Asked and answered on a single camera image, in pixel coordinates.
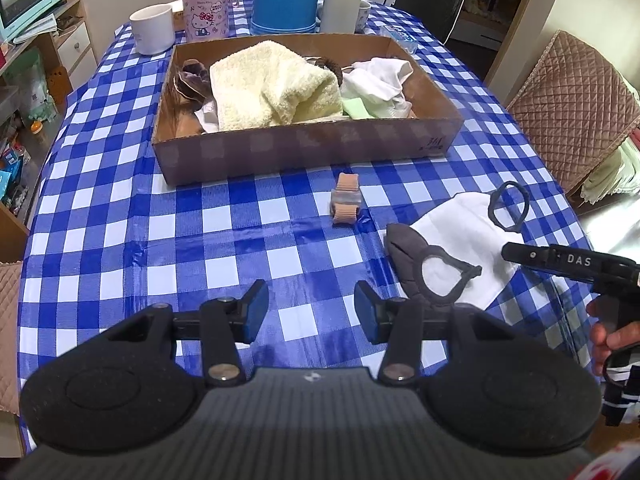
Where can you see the blue checkered tablecloth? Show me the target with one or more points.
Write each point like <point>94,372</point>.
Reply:
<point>150,240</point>

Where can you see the small white cloth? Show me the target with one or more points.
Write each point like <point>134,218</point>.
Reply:
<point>205,117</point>

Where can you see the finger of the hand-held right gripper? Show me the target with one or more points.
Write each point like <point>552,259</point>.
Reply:
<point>545,259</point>

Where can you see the white face mask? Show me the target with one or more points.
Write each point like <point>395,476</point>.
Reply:
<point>465,240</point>

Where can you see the wooden shelf unit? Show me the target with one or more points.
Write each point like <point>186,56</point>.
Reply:
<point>75,45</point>

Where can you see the black face mask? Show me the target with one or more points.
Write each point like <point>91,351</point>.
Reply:
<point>405,255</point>

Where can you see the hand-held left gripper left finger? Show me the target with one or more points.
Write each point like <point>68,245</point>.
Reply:
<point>255,310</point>

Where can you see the cardboard box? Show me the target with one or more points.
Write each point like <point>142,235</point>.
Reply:
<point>300,150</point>

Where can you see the red and white clothing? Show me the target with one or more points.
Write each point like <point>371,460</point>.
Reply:
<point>617,465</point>

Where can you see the brown quilted chair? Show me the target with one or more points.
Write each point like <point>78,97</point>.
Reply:
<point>570,105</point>
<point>10,335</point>

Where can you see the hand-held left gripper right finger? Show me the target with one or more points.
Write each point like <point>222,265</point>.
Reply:
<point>365,312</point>

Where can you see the dark brown scrunchie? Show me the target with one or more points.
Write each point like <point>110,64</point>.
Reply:
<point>327,65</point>

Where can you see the stack of papers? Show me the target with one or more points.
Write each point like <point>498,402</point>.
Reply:
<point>35,30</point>

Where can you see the white mug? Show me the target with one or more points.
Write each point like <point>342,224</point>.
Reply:
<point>152,30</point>

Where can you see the small patterned cup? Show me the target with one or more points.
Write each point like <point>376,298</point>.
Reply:
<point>364,15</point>

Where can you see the pink cartoon bottle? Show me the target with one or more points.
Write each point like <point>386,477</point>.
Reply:
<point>205,15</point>

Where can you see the green cloth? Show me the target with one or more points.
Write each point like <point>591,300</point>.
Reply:
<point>360,107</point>

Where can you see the green printed bag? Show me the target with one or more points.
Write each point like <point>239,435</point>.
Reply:
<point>35,90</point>

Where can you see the yellow towel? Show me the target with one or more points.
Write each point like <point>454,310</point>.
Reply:
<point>270,85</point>

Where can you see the cream cloth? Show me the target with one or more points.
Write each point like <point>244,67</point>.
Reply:
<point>610,170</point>

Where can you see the person's right hand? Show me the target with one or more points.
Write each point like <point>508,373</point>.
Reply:
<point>607,342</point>

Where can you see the blue packet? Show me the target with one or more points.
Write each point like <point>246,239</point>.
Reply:
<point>405,37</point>

